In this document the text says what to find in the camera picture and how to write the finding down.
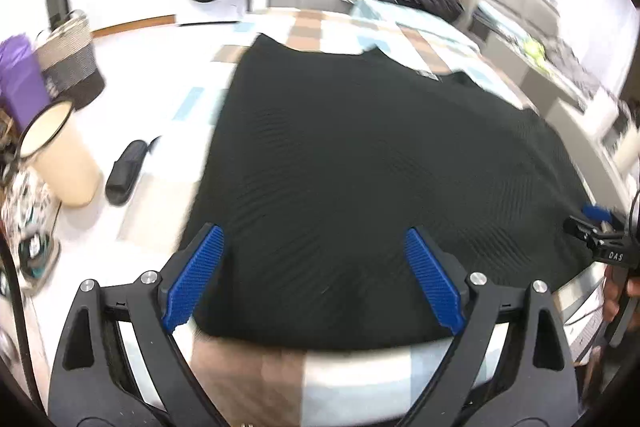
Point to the beige bedside cabinet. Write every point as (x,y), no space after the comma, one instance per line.
(540,77)
(565,117)

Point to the woven laundry basket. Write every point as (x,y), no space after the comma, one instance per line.
(70,62)

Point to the green plush toy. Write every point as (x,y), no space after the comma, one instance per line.
(534,49)

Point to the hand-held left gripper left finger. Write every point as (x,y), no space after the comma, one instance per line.
(195,277)

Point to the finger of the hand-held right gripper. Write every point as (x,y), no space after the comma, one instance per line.
(597,212)
(582,229)

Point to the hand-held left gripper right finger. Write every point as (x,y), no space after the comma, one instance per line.
(435,277)

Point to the cream round bin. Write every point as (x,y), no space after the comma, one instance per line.
(65,157)

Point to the brown blue plaid tablecloth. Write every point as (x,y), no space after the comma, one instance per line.
(350,387)

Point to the black knit sweater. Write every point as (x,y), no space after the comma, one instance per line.
(375,157)

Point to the purple plastic bag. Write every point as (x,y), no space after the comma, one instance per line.
(22,82)

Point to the white patterned cloth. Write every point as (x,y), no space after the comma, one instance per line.
(27,217)

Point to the black slipper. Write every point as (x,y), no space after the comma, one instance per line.
(127,172)

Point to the person's right hand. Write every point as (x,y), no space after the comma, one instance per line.
(610,297)

